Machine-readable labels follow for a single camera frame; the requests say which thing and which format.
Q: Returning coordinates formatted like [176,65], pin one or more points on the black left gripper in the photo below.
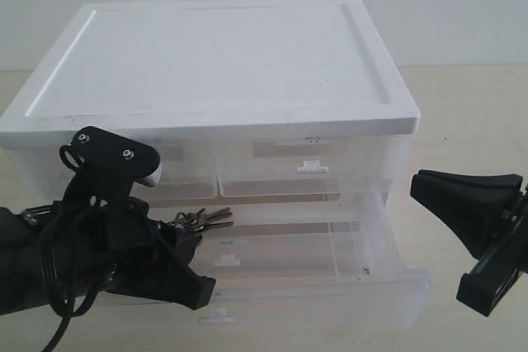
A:
[99,238]

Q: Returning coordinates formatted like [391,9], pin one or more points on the white translucent drawer cabinet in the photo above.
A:
[216,71]

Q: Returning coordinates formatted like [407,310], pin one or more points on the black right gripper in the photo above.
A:
[489,215]

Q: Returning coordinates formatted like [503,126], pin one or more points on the top right clear drawer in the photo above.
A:
[311,165]

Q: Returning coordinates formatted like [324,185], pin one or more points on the top left clear drawer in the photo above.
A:
[188,172]

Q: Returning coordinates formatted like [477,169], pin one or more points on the key bunch with blue fob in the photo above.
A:
[190,229]

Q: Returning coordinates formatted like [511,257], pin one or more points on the wide clear drawer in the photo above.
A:
[326,262]
[225,253]

